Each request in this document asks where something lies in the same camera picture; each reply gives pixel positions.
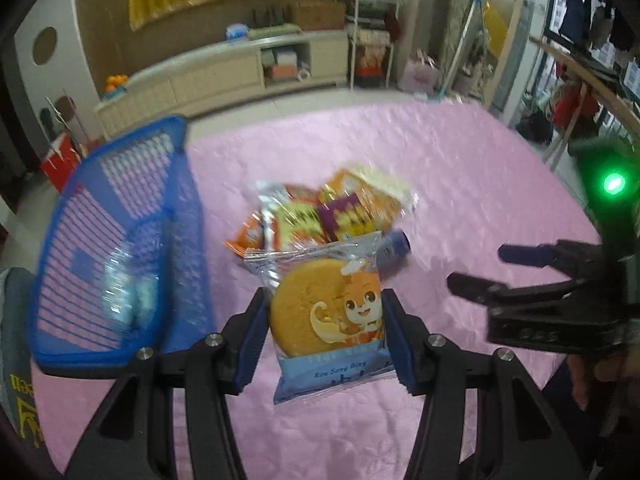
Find clear blue snack packet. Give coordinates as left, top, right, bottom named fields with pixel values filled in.
left=99, top=244, right=162, bottom=332

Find blue plastic mesh basket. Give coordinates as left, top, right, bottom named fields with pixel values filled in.
left=29, top=115, right=217, bottom=378

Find purple snack packet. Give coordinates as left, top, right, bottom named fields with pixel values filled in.
left=317, top=195, right=377, bottom=242

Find person's right hand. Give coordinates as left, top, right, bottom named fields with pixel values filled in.
left=574, top=354, right=627, bottom=412

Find grey curtain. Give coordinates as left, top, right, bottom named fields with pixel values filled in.
left=400, top=0, right=501, bottom=97

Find round brown wall disc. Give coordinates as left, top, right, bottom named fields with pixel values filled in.
left=32, top=26, right=59, bottom=66

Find silver white snack packet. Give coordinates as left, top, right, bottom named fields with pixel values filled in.
left=255, top=180, right=287, bottom=251

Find hanging dark clothes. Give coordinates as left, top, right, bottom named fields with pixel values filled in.
left=550, top=0, right=640, bottom=61

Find round cake snack packet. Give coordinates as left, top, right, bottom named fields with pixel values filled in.
left=243, top=232, right=401, bottom=406

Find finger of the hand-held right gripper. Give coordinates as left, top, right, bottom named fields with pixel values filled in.
left=446, top=272, right=586, bottom=312
left=498, top=240, right=603, bottom=282

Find orange snack packet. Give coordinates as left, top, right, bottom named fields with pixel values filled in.
left=320, top=170, right=407, bottom=226
left=225, top=209, right=266, bottom=257

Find clear cracker packet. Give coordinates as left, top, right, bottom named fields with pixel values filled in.
left=350, top=162, right=419, bottom=211

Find pink shopping bag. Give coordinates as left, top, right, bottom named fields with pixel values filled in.
left=398, top=52, right=442, bottom=97

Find yellow snack packet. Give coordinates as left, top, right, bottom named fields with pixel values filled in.
left=275, top=200, right=327, bottom=250

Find blue mop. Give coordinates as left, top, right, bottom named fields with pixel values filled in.
left=430, top=0, right=491, bottom=101

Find wooden clothes rail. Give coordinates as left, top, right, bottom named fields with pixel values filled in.
left=530, top=35, right=640, bottom=161

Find red hanging clothes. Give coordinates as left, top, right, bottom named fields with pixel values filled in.
left=552, top=82, right=601, bottom=132

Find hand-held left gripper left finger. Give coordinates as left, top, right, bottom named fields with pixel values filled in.
left=65, top=287, right=271, bottom=480

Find white metal storage rack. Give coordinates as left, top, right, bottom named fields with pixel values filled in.
left=345, top=0, right=404, bottom=92

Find red paper bag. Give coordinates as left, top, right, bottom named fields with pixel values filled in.
left=41, top=132, right=84, bottom=194

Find green cushion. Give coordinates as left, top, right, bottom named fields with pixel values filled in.
left=248, top=24, right=304, bottom=40

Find wooden ladder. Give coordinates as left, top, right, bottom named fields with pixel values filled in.
left=482, top=0, right=529, bottom=112

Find printed snack box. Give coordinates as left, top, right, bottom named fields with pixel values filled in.
left=357, top=42, right=394, bottom=87

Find brown cardboard box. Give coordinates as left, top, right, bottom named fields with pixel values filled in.
left=292, top=2, right=346, bottom=31

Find dark bottles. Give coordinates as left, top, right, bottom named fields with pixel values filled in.
left=250, top=5, right=293, bottom=28

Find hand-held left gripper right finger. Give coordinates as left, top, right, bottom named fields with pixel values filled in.
left=381, top=289, right=591, bottom=480

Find beige television cabinet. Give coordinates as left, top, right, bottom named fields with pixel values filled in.
left=94, top=30, right=351, bottom=138

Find person's right forearm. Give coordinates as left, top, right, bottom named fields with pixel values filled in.
left=542, top=360, right=640, bottom=480

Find pink tablecloth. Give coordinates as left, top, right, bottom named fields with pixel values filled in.
left=30, top=97, right=607, bottom=480

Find dark blue snack packet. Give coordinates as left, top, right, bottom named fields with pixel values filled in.
left=376, top=230, right=412, bottom=269

